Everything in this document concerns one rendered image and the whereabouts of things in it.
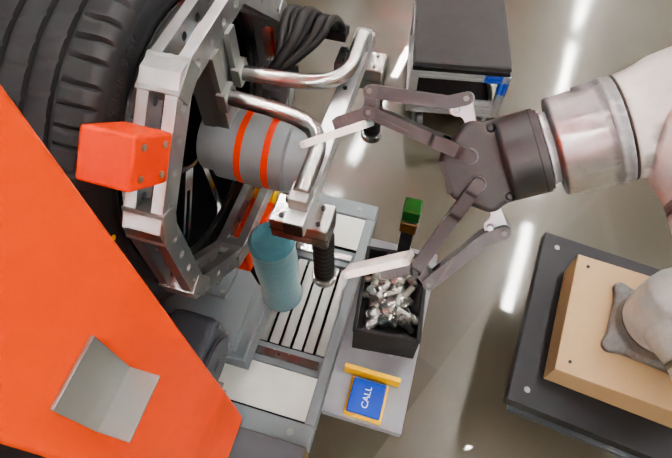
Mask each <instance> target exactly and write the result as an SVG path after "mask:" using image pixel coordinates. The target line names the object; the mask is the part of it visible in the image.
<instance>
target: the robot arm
mask: <svg viewBox="0 0 672 458"><path fill-rule="evenodd" d="M363 94H364V104H363V106H362V107H361V108H360V109H357V110H354V111H351V112H348V113H345V114H342V115H339V116H336V117H335V118H334V119H333V120H332V123H333V127H334V130H333V131H330V132H327V133H324V134H321V135H318V136H315V137H312V138H309V139H306V140H302V141H300V143H299V144H300V148H302V149H303V148H306V147H310V146H313V145H316V144H319V143H322V142H325V141H328V140H331V139H334V138H338V137H341V136H344V135H347V134H350V133H353V132H356V131H359V130H362V129H365V128H369V127H372V126H374V122H375V123H378V124H380V125H382V126H385V127H387V128H389V129H392V130H394V131H396V132H398V133H401V134H403V135H405V136H408V137H410V138H412V139H414V140H417V141H419V142H421V143H424V144H426V145H428V146H429V147H431V148H433V149H435V150H438V151H440V152H441V154H440V157H439V162H438V163H439V166H440V170H441V171H442V173H443V175H444V176H445V187H446V190H447V194H449V195H450V196H451V197H452V198H453V199H455V200H456V201H455V202H454V203H453V205H452V206H451V208H450V209H449V211H448V212H447V214H446V215H445V217H444V218H443V219H442V221H441V222H440V224H439V225H438V226H437V228H436V229H435V231H434V232H433V233H432V235H431V236H430V238H429V239H428V240H427V242H426V243H425V245H424V246H423V247H422V249H421V250H420V252H419V253H418V254H417V256H416V257H415V258H413V257H414V252H413V250H412V249H411V250H407V251H403V252H398V253H394V254H390V255H385V256H381V257H376V258H372V259H368V260H363V261H359V262H355V263H350V264H349V265H348V266H347V267H346V269H345V270H344V271H343V272H342V277H343V279H349V278H353V277H358V276H362V275H367V274H372V273H376V272H380V275H381V278H382V279H386V280H388V279H392V278H398V277H402V276H407V275H411V276H412V277H418V278H419V280H420V281H421V283H422V286H423V288H424V289H425V290H428V291H431V290H433V289H434V288H435V287H437V286H438V285H439V284H440V283H442V282H443V281H444V280H445V279H447V278H448V277H449V276H451V275H452V274H453V273H454V272H456V271H457V270H458V269H459V268H461V267H462V266H463V265H464V264H466V263H467V262H468V261H470V260H471V259H472V258H473V257H475V256H476V255H477V254H478V253H480V252H481V251H482V250H483V249H485V248H486V247H487V246H489V245H491V244H494V243H497V242H500V241H503V240H506V239H508V238H509V237H510V236H511V224H510V223H509V222H508V221H506V218H505V216H504V214H503V211H502V209H501V207H503V206H504V205H505V204H507V203H509V202H512V201H516V200H520V199H524V198H528V197H533V196H537V195H541V194H545V193H549V192H553V189H555V188H556V184H558V183H560V182H561V183H562V185H563V188H564V190H565V191H566V193H567V194H569V195H575V194H579V193H584V192H588V191H592V190H596V189H600V188H604V187H609V186H613V185H617V184H626V183H630V182H631V181H634V180H639V179H644V178H646V179H647V180H648V182H649V184H650V186H651V187H652V189H653V191H654V192H655V194H656V195H657V197H658V199H659V201H660V203H661V205H662V207H663V209H664V211H665V214H666V216H667V219H668V222H669V226H670V229H671V232H672V46H671V47H668V48H665V49H663V50H660V51H658V52H655V53H653V54H650V55H648V56H646V57H644V58H642V59H641V60H639V61H638V62H636V63H634V64H633V65H631V66H629V67H627V68H625V69H623V70H621V71H619V72H616V73H614V74H611V75H609V76H606V77H598V78H595V79H593V80H592V81H589V82H586V83H583V84H580V85H576V86H573V87H571V88H570V91H564V92H563V93H560V94H557V95H553V96H550V97H544V98H543V99H541V108H542V112H540V113H536V111H535V110H531V108H529V109H526V110H523V111H519V112H516V113H513V114H509V115H506V116H503V117H499V118H496V119H493V120H489V121H477V120H476V115H475V109H474V103H473V102H474V99H475V96H474V94H473V93H472V92H470V91H466V92H461V93H456V94H451V95H444V94H437V93H430V92H424V91H417V90H410V89H403V88H396V87H390V86H383V85H372V84H370V85H366V86H365V87H364V89H363ZM380 100H386V101H392V102H399V103H405V104H412V105H418V106H425V107H431V108H438V109H450V112H451V114H452V115H453V116H457V117H461V118H462V119H463V120H464V122H465V123H464V124H463V125H462V126H461V127H460V129H459V130H458V131H457V132H456V134H455V135H454V136H453V137H451V136H449V135H447V134H444V133H442V132H439V131H436V130H433V129H431V128H429V127H426V126H424V125H422V124H419V123H417V122H415V121H412V120H410V119H408V118H405V117H403V116H401V115H398V114H396V113H394V112H391V111H389V110H387V109H384V108H382V107H380ZM471 206H473V207H475V208H478V209H481V210H484V211H486V212H490V214H491V215H490V217H489V218H488V219H486V220H485V221H484V228H482V229H480V230H479V231H477V232H476V233H475V234H474V235H472V236H471V237H470V238H469V239H467V240H466V241H465V242H464V243H463V244H461V245H460V246H459V247H458V248H456V249H455V250H454V251H453V252H451V253H450V254H449V255H448V256H446V257H445V258H444V259H443V260H442V261H440V262H439V263H438V264H437V265H435V266H434V267H433V268H432V269H431V268H430V266H429V265H428V263H429V262H430V261H431V259H432V258H433V257H434V255H435V254H436V252H437V251H438V250H439V248H440V247H441V246H442V244H443V243H444V241H445V240H446V239H447V237H448V236H449V235H450V233H451V232H452V230H453V229H454V228H455V226H456V225H457V224H458V222H459V221H460V220H461V219H462V217H463V216H464V215H465V213H466V212H467V211H468V209H469V208H470V207H471ZM612 291H613V302H612V307H611V311H610V316H609V320H608V325H607V330H606V334H605V336H604V338H603V339H602V340H601V342H600V346H601V348H602V349H603V350H604V351H605V352H608V353H616V354H620V355H623V356H625V357H628V358H630V359H633V360H635V361H638V362H640V363H643V364H646V365H648V366H651V367H653V368H656V369H658V370H661V371H663V372H665V373H667V374H668V375H670V378H671V381H672V267H671V268H667V269H663V270H661V271H659V272H657V273H655V274H654V275H652V276H651V277H649V278H648V279H647V280H645V281H644V282H643V283H642V284H641V285H640V286H639V287H637V288H636V290H635V289H633V288H631V287H629V286H628V285H626V284H624V283H621V282H619V283H616V284H615V285H614V286H613V288H612Z"/></svg>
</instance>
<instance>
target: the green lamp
mask: <svg viewBox="0 0 672 458"><path fill-rule="evenodd" d="M423 204H424V202H423V201H422V200H419V199H414V198H410V197H406V199H405V203H404V206H403V210H402V215H401V219H402V220H404V221H408V222H412V223H416V224H417V223H419V220H420V217H421V212H422V208H423Z"/></svg>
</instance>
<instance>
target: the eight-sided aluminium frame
mask: <svg viewBox="0 0 672 458"><path fill-rule="evenodd" d="M285 7H287V3H286V2H285V1H284V0H185V2H184V3H183V5H182V6H181V7H180V9H179V10H178V12H177V13H176V14H175V16H174V17H173V19H172V20H171V21H170V23H169V24H168V26H167V27H166V28H165V30H164V31H163V33H162V34H161V35H160V37H159V38H158V40H157V41H156V43H155V44H154V45H153V47H152V48H151V50H149V49H147V51H146V54H145V57H144V59H143V61H142V62H141V64H140V66H139V74H138V77H137V80H136V82H135V85H134V87H135V88H136V89H137V92H136V101H135V110H134V119H133V124H137V125H141V126H146V127H150V128H154V129H159V130H160V122H161V114H162V106H163V101H164V109H163V117H162V125H161V130H163V131H167V132H170V133H171V134H172V138H171V146H170V154H169V162H168V170H167V178H166V181H165V182H164V183H161V184H158V185H154V190H153V199H151V196H152V188H153V186H151V187H147V188H143V189H140V190H136V191H133V192H125V200H124V204H123V205H122V206H121V210H122V216H123V219H122V227H123V229H124V230H125V235H126V237H128V238H130V239H131V241H132V242H133V244H134V245H135V247H136V248H137V250H138V251H139V253H140V254H141V256H142V257H143V259H144V260H145V262H146V263H147V265H148V266H149V268H150V269H151V270H152V272H153V273H154V275H155V276H156V278H157V279H158V281H159V285H160V286H162V287H163V288H164V290H165V291H168V292H171V293H175V294H178V295H182V296H185V297H189V298H193V299H197V298H198V297H200V296H201V295H205V292H206V291H207V290H209V289H210V288H211V287H212V286H214V285H215V284H216V283H217V282H219V281H220V280H221V279H222V278H224V277H225V276H226V275H228V274H229V273H230V272H231V271H233V270H234V269H235V268H236V267H238V268H239V267H240V265H241V264H242V263H243V261H244V259H245V258H246V256H247V254H248V253H249V249H248V238H249V235H250V233H251V231H252V230H253V229H254V228H255V227H256V226H258V225H259V224H260V221H261V219H262V217H263V214H264V212H265V210H266V207H267V205H268V203H269V200H270V198H271V196H272V193H273V192H275V190H270V189H266V188H263V187H259V186H254V185H250V184H245V183H244V184H243V186H242V189H241V191H240V193H239V195H238V197H237V199H236V201H235V203H234V206H233V208H232V210H231V212H230V214H229V216H228V218H227V220H226V223H225V225H224V227H223V229H222V231H221V233H220V235H219V237H218V238H217V240H216V241H215V242H214V243H212V244H211V245H209V246H207V247H206V248H204V249H202V250H201V251H199V252H197V253H196V254H194V255H193V254H192V252H191V250H190V248H189V246H188V244H187V242H186V240H185V238H184V236H183V234H182V232H181V230H180V228H179V226H178V224H177V217H176V209H177V202H178V194H179V187H180V180H181V172H182V165H183V157H184V150H185V142H186V135H187V127H188V120H189V112H190V105H191V98H192V94H193V91H194V88H195V85H196V82H197V80H198V78H199V77H200V75H201V73H202V72H203V70H204V68H205V67H206V65H207V63H208V62H209V58H210V56H211V55H212V53H213V51H214V50H215V49H217V47H218V45H219V44H220V42H221V41H222V39H223V37H224V36H225V32H226V30H227V29H228V27H229V25H230V24H232V23H233V21H234V19H235V18H236V16H237V14H238V13H239V11H240V12H242V13H244V14H247V15H249V16H250V17H251V19H252V23H253V29H254V35H255V41H256V48H257V54H258V60H259V66H260V67H261V68H263V66H264V64H265V62H266V60H271V61H272V60H273V59H274V55H273V47H272V40H271V32H270V27H273V35H274V43H275V49H276V42H277V36H278V29H279V23H280V18H281V14H282V12H283V10H284V9H285ZM199 22H200V24H199V25H198V23H199ZM197 25H198V27H197V28H196V26H197ZM195 28H196V30H195V31H194V29H195ZM193 31H194V33H193V34H192V32H193ZM191 34H192V36H191V37H190V35H191ZM189 37H190V39H189V40H188V38H189ZM187 40H188V42H187ZM186 42H187V43H186ZM262 97H263V98H267V99H270V100H273V101H277V102H280V103H283V104H286V105H289V106H291V103H292V101H293V100H294V89H292V88H284V87H277V86H270V85H264V84H262ZM256 188H259V189H260V191H259V193H258V195H257V198H256V200H255V202H254V204H253V206H252V209H251V211H250V213H249V215H248V218H247V220H246V222H245V224H244V227H243V229H242V231H241V233H240V236H239V238H238V237H234V235H235V233H236V231H237V229H238V227H239V225H240V224H241V221H242V219H243V217H244V215H245V212H246V210H247V208H248V206H249V204H250V201H251V199H252V197H253V195H254V193H255V190H256Z"/></svg>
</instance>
